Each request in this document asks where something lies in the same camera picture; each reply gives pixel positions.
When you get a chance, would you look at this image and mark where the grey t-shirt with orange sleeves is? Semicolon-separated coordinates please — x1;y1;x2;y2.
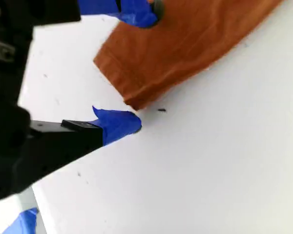
92;0;284;112

